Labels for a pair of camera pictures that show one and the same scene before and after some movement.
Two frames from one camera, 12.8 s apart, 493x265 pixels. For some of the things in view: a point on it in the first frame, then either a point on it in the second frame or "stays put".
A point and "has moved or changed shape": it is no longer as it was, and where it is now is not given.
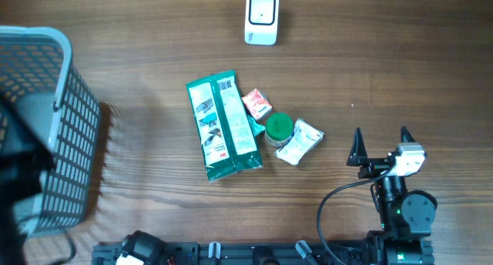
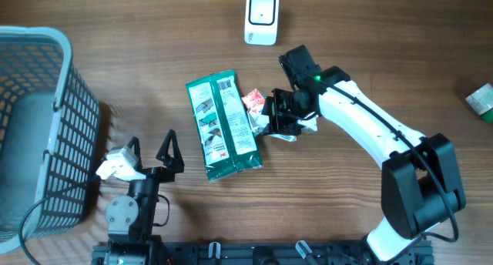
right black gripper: x=358 y=156 to x=276 y=122
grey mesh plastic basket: x=38 y=59 stays put
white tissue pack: x=304 y=138 to x=259 y=123
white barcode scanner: x=262 y=18 stays put
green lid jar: x=279 y=129 has moved or changed shape
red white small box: x=257 y=104 stays put
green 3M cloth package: x=224 y=125 stays put
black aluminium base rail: x=249 y=253 stays put
